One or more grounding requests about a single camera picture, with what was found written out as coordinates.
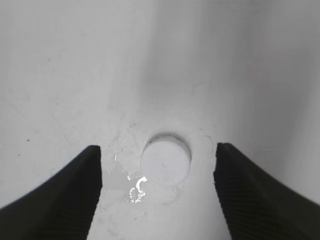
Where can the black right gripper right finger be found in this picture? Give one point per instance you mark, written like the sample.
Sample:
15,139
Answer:
256,206

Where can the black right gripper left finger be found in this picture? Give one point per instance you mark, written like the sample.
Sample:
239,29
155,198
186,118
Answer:
62,208

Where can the white ribbed bottle cap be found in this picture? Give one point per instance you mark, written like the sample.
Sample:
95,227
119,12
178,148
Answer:
166,160

